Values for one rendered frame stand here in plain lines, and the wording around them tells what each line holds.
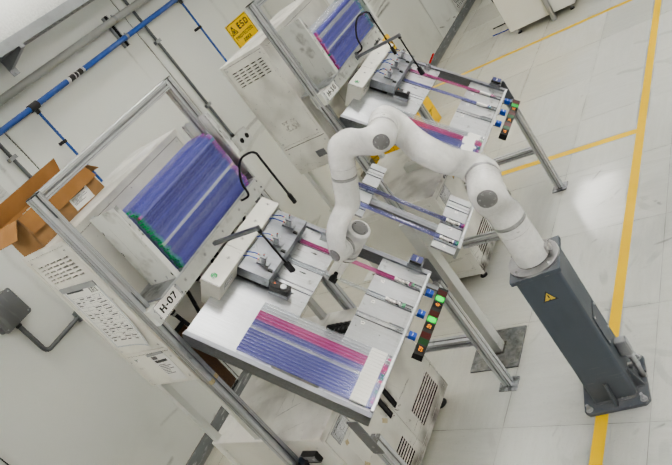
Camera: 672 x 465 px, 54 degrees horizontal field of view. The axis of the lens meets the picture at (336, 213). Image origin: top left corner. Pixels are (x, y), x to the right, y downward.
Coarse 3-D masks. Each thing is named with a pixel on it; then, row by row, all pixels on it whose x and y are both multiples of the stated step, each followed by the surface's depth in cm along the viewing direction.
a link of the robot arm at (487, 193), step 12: (480, 168) 219; (492, 168) 219; (468, 180) 219; (480, 180) 213; (492, 180) 212; (468, 192) 216; (480, 192) 212; (492, 192) 211; (504, 192) 213; (480, 204) 214; (492, 204) 213; (504, 204) 216; (516, 204) 222; (492, 216) 221; (504, 216) 221; (516, 216) 223; (504, 228) 224
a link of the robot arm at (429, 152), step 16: (384, 112) 215; (400, 112) 221; (400, 128) 218; (416, 128) 217; (400, 144) 220; (416, 144) 215; (432, 144) 215; (416, 160) 217; (432, 160) 215; (448, 160) 216; (464, 160) 221; (480, 160) 223; (464, 176) 226
